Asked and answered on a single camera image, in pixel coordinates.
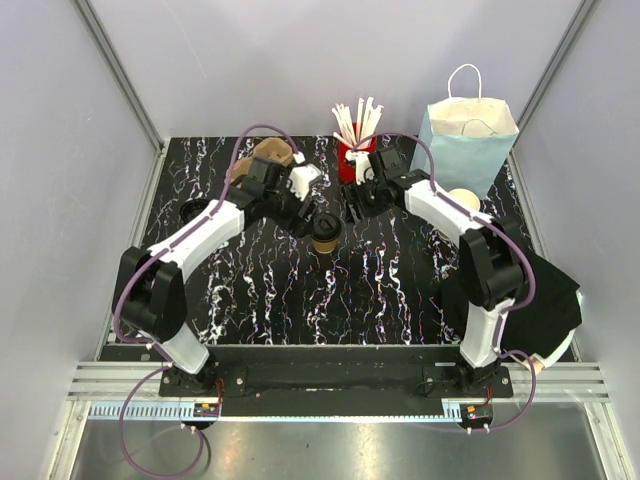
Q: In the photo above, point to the aluminium frame post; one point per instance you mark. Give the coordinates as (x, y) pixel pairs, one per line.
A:
(104, 45)
(574, 29)

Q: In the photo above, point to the aluminium frame post right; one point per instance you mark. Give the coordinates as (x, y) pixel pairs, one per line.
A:
(574, 29)

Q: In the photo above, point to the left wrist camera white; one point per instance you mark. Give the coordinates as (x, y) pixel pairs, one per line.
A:
(303, 176)

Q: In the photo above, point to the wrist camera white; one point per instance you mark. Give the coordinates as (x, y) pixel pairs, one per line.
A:
(359, 168)
(303, 176)

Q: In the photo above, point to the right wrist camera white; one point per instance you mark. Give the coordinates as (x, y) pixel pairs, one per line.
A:
(359, 168)

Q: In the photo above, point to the aluminium rail front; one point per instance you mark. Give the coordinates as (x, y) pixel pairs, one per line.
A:
(111, 390)

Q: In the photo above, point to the white wrapped straws bundle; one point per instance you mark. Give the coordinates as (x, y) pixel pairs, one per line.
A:
(365, 111)

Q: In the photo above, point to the stack of black lids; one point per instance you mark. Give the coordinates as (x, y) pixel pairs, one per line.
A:
(192, 208)

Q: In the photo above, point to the light blue paper bag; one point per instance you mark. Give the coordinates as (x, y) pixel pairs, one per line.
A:
(469, 138)

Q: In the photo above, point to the red straw cup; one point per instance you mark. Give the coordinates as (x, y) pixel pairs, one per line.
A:
(346, 141)

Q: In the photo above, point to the stack of cardboard cup carriers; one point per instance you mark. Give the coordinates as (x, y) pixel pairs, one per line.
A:
(272, 148)

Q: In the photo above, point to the stack of paper cups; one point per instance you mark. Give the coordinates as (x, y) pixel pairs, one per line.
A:
(466, 198)

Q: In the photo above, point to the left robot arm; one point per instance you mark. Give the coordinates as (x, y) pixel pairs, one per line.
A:
(150, 295)

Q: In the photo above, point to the single paper cup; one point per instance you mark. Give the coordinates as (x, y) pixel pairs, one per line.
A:
(325, 245)

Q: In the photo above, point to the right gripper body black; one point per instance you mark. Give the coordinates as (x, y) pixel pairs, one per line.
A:
(369, 198)

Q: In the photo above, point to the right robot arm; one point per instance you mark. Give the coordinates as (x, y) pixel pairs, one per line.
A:
(421, 196)

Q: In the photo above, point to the black cloth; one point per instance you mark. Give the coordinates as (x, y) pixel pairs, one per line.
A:
(550, 310)

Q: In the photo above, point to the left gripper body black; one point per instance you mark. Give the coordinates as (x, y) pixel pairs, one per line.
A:
(284, 204)

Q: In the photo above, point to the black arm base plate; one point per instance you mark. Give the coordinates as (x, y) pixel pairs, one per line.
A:
(329, 383)

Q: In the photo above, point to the aluminium frame post left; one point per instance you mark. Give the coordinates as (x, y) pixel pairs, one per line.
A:
(104, 45)

